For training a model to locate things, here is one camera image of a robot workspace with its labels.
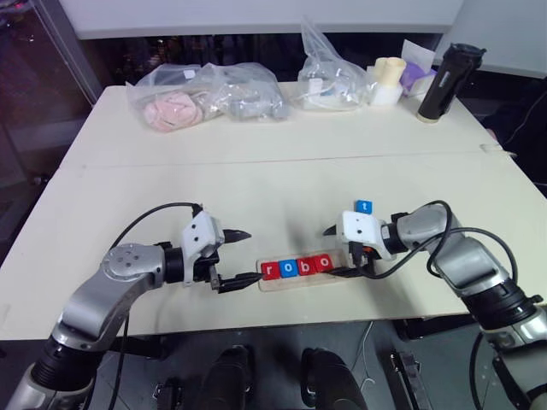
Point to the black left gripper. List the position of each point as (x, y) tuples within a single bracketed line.
[(205, 268)]

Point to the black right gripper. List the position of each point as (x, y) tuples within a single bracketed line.
[(361, 256)]

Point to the red letter tile o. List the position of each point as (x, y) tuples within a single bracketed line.
[(322, 264)]

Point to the red letter tile r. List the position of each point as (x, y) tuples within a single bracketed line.
[(270, 271)]

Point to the red letter tile b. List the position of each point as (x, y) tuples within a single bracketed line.
[(305, 266)]

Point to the blue letter tile o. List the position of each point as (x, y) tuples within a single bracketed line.
[(288, 268)]

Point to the wooden letter tray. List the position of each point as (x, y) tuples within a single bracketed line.
[(299, 284)]

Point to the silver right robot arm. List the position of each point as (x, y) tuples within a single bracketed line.
[(461, 256)]

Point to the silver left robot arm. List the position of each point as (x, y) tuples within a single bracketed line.
[(128, 265)]

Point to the blue letter tile t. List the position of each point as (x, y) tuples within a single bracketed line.
[(364, 206)]

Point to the dark rounded shape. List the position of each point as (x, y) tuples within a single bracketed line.
[(224, 380), (327, 382)]

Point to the plastic bag with grey items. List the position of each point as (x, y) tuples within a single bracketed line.
[(260, 109)]

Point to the pink plush item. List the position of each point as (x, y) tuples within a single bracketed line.
[(173, 112)]

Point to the tall clear plastic bag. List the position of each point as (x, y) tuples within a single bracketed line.
[(331, 81)]

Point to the large clear plastic bag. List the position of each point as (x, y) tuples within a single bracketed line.
[(213, 89)]

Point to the white and beige printed part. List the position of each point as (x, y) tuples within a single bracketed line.
[(386, 85)]

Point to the purple tissue pack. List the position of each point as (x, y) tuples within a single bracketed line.
[(414, 72)]

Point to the black drinking bottle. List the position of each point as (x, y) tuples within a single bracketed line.
[(444, 81)]

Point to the white background desk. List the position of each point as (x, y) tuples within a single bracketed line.
[(213, 17), (508, 34)]

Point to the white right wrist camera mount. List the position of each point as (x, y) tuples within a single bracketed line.
[(361, 228)]

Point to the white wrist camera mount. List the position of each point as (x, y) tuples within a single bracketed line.
[(361, 228), (198, 235)]

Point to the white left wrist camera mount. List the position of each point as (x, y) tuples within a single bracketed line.
[(198, 235)]

